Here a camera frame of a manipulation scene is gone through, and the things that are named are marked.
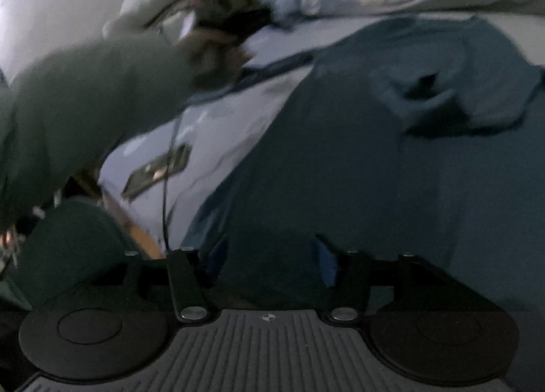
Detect person's leg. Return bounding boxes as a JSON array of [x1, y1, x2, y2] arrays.
[[6, 196, 143, 312]]

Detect person's left hand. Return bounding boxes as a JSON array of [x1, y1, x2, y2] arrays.
[[182, 28, 253, 90]]

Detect person's left forearm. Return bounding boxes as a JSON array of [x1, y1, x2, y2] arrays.
[[0, 36, 201, 224]]

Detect pale bed sheet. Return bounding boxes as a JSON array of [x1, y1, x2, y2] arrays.
[[97, 13, 545, 257]]

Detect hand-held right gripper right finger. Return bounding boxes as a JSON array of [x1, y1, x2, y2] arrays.
[[312, 234, 483, 325]]

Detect dark teal garment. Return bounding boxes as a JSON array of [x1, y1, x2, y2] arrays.
[[181, 15, 545, 312]]

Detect wooden bed frame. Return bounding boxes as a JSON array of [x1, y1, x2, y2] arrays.
[[70, 168, 168, 261]]

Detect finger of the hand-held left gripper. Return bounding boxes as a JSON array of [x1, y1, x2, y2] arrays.
[[238, 52, 316, 83]]

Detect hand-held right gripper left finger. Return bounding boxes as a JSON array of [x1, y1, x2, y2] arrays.
[[91, 234, 231, 325]]

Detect dark flat phone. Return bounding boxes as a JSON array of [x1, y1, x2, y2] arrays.
[[122, 143, 193, 200]]

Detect thin black cable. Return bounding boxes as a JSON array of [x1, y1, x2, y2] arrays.
[[162, 109, 184, 251]]

